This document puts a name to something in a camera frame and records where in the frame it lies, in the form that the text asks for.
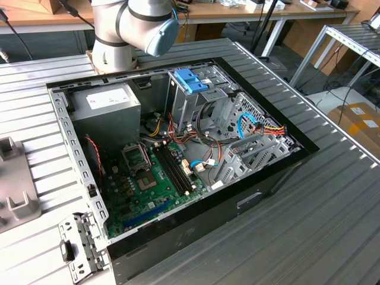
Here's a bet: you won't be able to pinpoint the red yellow power wire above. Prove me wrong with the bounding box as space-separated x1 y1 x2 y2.
251 120 288 137

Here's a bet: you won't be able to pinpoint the metal disk bay cage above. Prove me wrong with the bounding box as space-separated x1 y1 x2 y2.
212 91 300 191

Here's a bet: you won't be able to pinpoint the black RAM slot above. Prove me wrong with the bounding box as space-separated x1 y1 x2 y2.
157 145 188 195
153 147 184 197
164 143 195 191
161 144 191 193

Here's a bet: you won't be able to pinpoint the metal optical bay cage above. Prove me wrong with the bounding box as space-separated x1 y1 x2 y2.
164 65 238 140

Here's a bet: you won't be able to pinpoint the thin metal locking lever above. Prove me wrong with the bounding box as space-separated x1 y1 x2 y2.
141 142 152 170

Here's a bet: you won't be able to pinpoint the CPU socket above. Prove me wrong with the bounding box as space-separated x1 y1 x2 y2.
135 174 157 192

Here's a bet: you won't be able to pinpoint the blue plastic bay latch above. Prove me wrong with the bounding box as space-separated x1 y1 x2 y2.
174 68 205 93

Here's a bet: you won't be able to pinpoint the green motherboard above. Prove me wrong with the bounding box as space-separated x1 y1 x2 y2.
100 139 208 240

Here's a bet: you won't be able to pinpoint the black open PC case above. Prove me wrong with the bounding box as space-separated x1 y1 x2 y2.
46 56 321 284

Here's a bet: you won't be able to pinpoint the blue expansion slot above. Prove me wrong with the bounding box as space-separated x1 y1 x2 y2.
123 199 172 229

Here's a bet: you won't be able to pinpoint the grey power supply box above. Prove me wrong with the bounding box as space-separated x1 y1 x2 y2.
69 82 142 149

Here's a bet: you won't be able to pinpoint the black case fan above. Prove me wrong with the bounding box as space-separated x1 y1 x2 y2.
84 135 105 191

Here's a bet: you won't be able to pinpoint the wooden desk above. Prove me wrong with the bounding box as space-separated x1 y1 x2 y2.
0 0 360 57

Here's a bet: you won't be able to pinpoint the black tripod pole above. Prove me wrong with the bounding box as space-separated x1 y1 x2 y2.
251 0 280 57

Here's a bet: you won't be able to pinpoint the brown cardboard sheet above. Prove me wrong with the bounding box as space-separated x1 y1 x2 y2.
281 19 351 75

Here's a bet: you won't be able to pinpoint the brown cardboard box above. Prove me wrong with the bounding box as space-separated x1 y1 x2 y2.
328 102 380 155

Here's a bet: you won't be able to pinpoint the grey parts rack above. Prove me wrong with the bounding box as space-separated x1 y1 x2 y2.
0 137 42 235

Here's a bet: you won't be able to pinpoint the wooden box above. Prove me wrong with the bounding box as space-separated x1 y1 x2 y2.
20 0 65 15

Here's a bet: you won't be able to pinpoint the orange black wire bundle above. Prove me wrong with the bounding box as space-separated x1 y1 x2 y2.
166 112 224 167

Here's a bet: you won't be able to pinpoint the black round cables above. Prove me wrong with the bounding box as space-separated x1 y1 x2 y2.
195 100 222 146

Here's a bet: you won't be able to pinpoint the blue wire with white plug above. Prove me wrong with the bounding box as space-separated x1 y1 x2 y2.
189 159 219 173

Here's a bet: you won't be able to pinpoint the yellow black wires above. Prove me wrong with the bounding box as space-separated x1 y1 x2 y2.
147 114 163 138

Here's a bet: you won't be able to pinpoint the blue data wire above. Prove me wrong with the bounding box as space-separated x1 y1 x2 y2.
237 112 258 140

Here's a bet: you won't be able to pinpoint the metal socket cover frame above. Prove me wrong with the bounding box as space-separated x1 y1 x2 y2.
121 143 151 176

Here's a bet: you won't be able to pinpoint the red black twisted wire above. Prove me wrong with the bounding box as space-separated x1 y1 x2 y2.
84 135 105 179

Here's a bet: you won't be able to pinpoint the metal hinged slot bracket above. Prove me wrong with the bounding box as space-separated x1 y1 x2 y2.
58 211 109 284

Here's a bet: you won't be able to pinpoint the cable with silver plug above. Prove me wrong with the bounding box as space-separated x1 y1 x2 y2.
0 7 34 64

